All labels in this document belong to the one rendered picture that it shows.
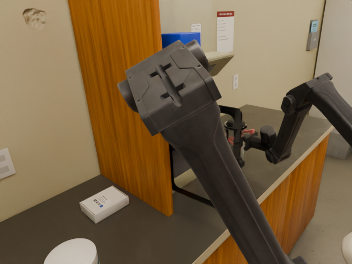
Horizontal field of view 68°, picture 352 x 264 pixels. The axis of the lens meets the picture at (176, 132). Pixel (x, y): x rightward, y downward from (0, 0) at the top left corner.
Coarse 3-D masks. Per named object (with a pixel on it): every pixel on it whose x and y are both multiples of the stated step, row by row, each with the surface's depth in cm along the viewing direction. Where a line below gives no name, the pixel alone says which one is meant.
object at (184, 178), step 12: (228, 108) 80; (228, 120) 81; (240, 120) 78; (228, 132) 82; (240, 132) 80; (240, 144) 82; (180, 156) 100; (180, 168) 102; (180, 180) 104; (192, 180) 100; (180, 192) 107; (192, 192) 102; (204, 192) 98
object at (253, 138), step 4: (256, 132) 125; (248, 136) 121; (252, 136) 122; (256, 136) 122; (244, 140) 120; (248, 140) 121; (252, 140) 120; (256, 140) 119; (260, 140) 118; (248, 144) 122; (252, 144) 120; (256, 144) 119; (244, 148) 122; (248, 148) 123; (256, 148) 121
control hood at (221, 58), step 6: (210, 54) 102; (216, 54) 101; (222, 54) 100; (228, 54) 101; (234, 54) 104; (210, 60) 94; (216, 60) 97; (222, 60) 101; (228, 60) 106; (216, 66) 103; (222, 66) 107; (210, 72) 105; (216, 72) 110
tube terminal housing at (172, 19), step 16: (160, 0) 86; (176, 0) 91; (192, 0) 96; (208, 0) 103; (160, 16) 88; (176, 16) 93; (192, 16) 98; (208, 16) 105; (208, 32) 107; (208, 48) 110
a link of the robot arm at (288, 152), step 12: (288, 96) 79; (288, 108) 81; (300, 108) 83; (288, 120) 90; (300, 120) 87; (288, 132) 93; (276, 144) 105; (288, 144) 99; (276, 156) 108; (288, 156) 110
